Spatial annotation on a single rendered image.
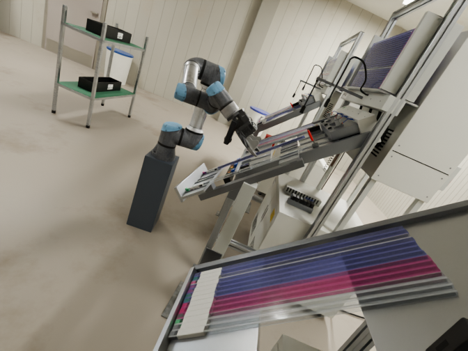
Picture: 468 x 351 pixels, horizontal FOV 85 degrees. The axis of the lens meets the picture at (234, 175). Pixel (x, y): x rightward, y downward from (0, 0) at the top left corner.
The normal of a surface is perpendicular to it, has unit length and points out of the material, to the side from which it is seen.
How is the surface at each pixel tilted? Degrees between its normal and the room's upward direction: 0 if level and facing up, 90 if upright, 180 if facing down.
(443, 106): 90
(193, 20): 90
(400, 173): 90
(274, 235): 90
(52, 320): 0
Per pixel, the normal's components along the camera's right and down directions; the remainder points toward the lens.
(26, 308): 0.37, -0.85
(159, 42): -0.05, 0.39
